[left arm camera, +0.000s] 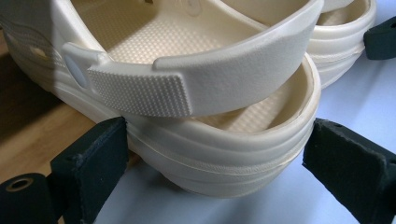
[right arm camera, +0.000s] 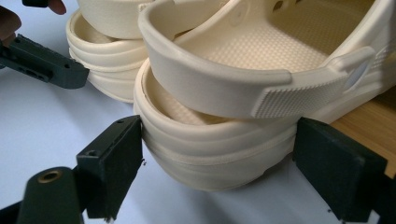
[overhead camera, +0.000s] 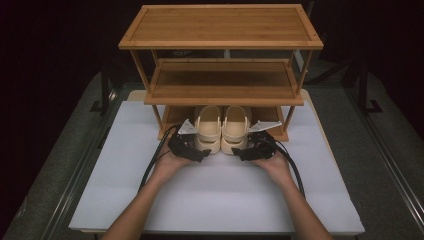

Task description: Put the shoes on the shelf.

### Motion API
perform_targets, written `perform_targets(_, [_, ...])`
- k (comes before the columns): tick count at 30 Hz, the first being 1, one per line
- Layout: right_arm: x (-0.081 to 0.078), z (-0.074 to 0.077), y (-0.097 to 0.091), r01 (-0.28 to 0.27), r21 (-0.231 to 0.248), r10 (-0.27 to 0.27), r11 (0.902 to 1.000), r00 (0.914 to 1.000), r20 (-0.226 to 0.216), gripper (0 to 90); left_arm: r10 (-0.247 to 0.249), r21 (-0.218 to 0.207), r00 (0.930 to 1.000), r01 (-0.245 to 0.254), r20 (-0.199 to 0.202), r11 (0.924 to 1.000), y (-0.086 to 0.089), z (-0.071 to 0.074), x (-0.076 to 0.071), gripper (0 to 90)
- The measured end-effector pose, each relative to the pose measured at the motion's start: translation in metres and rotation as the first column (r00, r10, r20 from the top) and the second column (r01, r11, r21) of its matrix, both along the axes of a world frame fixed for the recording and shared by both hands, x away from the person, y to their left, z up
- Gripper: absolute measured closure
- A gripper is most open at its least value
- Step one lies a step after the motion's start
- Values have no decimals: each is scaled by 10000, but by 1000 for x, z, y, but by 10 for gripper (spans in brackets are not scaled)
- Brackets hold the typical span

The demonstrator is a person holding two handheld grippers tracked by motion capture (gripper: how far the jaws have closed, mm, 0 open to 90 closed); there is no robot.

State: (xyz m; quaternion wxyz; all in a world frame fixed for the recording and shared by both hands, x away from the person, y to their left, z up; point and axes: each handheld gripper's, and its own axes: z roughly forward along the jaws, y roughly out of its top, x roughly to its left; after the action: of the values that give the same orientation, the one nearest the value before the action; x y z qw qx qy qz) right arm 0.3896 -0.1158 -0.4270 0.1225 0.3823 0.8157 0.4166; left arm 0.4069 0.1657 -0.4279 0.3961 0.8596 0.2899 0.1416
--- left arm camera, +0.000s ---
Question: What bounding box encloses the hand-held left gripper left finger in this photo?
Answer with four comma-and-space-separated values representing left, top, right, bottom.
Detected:
50, 117, 130, 224

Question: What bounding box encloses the cream foam clog shoe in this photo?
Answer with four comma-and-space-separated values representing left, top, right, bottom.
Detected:
219, 0, 377, 90
0, 0, 325, 199

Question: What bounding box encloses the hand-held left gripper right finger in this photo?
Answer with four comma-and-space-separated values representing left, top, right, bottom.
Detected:
302, 118, 396, 224

